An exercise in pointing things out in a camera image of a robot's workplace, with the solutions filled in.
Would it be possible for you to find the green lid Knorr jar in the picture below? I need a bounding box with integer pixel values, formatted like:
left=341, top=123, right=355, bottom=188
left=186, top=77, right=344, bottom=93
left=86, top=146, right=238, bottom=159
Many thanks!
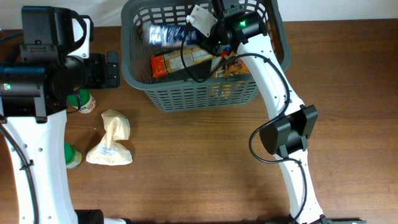
left=67, top=90, right=96, bottom=114

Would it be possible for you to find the orange red pasta packet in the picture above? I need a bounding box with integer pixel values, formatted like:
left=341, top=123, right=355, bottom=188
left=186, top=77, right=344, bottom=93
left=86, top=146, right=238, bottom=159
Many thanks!
left=150, top=46, right=216, bottom=78

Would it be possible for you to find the orange brown snack pouch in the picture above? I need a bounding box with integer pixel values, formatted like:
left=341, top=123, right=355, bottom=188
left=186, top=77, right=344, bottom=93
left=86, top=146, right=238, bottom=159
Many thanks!
left=210, top=51, right=249, bottom=78

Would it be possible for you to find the blue white cracker box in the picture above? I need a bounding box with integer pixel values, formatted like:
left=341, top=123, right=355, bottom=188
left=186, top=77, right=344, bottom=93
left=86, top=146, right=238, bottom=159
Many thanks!
left=142, top=22, right=201, bottom=48

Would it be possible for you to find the beige powder plastic bag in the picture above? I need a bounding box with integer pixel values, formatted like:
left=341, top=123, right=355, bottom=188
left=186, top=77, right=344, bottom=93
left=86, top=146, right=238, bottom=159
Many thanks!
left=86, top=110, right=133, bottom=166

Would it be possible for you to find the green lid pale jar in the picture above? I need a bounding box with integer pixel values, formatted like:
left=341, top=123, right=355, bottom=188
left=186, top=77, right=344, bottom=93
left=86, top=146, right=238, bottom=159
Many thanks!
left=64, top=142, right=82, bottom=169

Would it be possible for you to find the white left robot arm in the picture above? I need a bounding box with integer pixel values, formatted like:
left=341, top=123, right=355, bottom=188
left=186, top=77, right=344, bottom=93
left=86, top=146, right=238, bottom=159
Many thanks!
left=1, top=6, right=122, bottom=223

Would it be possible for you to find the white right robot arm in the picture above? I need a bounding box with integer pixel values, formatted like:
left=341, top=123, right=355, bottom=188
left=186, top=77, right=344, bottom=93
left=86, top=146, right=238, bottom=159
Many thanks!
left=212, top=1, right=328, bottom=223

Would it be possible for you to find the grey plastic lattice basket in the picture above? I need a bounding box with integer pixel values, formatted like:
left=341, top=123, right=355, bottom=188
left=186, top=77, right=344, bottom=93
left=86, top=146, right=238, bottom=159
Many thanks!
left=120, top=0, right=292, bottom=113

